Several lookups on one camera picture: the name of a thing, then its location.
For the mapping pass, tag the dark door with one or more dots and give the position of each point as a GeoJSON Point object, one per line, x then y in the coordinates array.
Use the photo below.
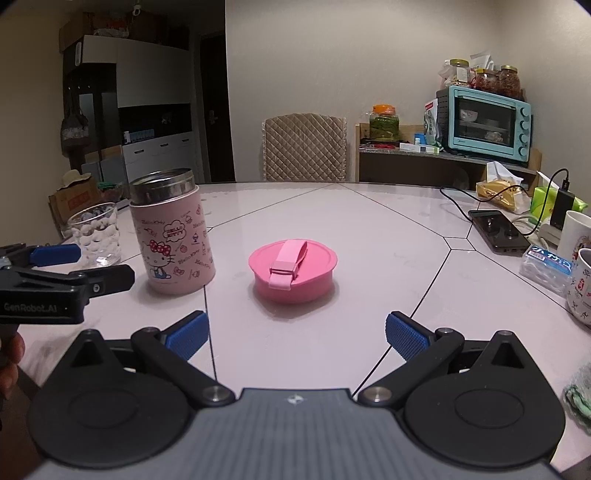
{"type": "Point", "coordinates": [217, 106]}

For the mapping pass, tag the wooden side shelf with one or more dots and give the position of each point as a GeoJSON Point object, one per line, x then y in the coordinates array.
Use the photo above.
{"type": "Point", "coordinates": [415, 166]}

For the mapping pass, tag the clear box with blue label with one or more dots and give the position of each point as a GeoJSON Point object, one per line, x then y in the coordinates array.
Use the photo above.
{"type": "Point", "coordinates": [545, 270]}

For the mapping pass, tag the tall glass jar red contents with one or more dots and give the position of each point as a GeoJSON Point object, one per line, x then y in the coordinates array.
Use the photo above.
{"type": "Point", "coordinates": [509, 83]}

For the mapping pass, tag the white and dark cabinet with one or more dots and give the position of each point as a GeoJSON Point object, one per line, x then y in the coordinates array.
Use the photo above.
{"type": "Point", "coordinates": [152, 74]}

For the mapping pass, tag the cardboard box with red print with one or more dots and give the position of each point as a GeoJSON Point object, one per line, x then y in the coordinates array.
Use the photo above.
{"type": "Point", "coordinates": [76, 203]}

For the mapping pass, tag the flat white carton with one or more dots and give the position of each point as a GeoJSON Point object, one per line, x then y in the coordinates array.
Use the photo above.
{"type": "Point", "coordinates": [418, 147]}

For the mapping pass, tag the person's left hand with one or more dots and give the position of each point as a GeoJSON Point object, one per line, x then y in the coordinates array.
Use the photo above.
{"type": "Point", "coordinates": [9, 364]}

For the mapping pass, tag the pink cartoon printed bottle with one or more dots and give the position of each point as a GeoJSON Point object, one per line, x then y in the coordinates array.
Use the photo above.
{"type": "Point", "coordinates": [171, 240]}

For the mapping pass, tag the green pickle jar orange lid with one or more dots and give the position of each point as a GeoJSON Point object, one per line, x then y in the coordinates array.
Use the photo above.
{"type": "Point", "coordinates": [383, 124]}

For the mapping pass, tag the clear bubble pattern glass cup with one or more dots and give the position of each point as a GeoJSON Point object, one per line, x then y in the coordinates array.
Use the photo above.
{"type": "Point", "coordinates": [94, 237]}

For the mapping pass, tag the red and green printed packet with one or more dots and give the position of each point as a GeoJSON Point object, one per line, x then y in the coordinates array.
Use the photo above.
{"type": "Point", "coordinates": [430, 122]}

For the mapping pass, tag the glass jar with pale contents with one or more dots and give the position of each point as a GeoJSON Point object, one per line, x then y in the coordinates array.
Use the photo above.
{"type": "Point", "coordinates": [457, 76]}

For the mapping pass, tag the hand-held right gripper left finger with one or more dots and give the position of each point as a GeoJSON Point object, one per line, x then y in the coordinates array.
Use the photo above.
{"type": "Point", "coordinates": [187, 337]}

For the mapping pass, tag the yellow tissue pack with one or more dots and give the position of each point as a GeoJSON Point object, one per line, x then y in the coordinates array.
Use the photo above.
{"type": "Point", "coordinates": [498, 194]}

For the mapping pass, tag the small glass jar red contents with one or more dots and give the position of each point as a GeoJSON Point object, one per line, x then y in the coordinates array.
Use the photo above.
{"type": "Point", "coordinates": [485, 82]}

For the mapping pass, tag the straw hat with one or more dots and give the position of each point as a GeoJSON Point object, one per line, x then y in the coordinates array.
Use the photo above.
{"type": "Point", "coordinates": [76, 179]}

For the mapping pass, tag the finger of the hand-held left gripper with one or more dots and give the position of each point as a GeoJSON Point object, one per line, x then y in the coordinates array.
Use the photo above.
{"type": "Point", "coordinates": [111, 279]}
{"type": "Point", "coordinates": [55, 255]}

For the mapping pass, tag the black charger block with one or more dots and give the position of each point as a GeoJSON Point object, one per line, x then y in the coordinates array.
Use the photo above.
{"type": "Point", "coordinates": [561, 210]}

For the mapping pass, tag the white mug with red print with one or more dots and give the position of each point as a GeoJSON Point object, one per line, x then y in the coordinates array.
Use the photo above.
{"type": "Point", "coordinates": [581, 290]}

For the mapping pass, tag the white power strip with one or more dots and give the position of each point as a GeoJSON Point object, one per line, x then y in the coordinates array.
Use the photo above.
{"type": "Point", "coordinates": [547, 235]}

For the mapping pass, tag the teal toaster oven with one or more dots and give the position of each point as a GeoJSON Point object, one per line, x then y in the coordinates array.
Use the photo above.
{"type": "Point", "coordinates": [480, 120]}

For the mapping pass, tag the brown storage carton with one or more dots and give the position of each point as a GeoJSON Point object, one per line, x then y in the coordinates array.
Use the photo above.
{"type": "Point", "coordinates": [138, 30]}

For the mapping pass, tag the plain white mug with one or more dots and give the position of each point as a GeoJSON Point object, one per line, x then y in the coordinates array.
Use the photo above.
{"type": "Point", "coordinates": [572, 230]}

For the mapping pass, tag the hanging grey bag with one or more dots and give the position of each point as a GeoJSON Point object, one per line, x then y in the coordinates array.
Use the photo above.
{"type": "Point", "coordinates": [74, 131]}

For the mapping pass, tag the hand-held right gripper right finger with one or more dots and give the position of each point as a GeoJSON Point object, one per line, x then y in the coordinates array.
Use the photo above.
{"type": "Point", "coordinates": [406, 339]}

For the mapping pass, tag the green tissue box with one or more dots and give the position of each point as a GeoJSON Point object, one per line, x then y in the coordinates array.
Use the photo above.
{"type": "Point", "coordinates": [539, 203]}

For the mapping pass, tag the beige quilted chair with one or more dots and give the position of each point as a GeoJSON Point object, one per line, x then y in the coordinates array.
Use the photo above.
{"type": "Point", "coordinates": [304, 147]}

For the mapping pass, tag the green knitted cloth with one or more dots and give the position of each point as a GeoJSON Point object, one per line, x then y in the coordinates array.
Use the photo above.
{"type": "Point", "coordinates": [581, 401]}

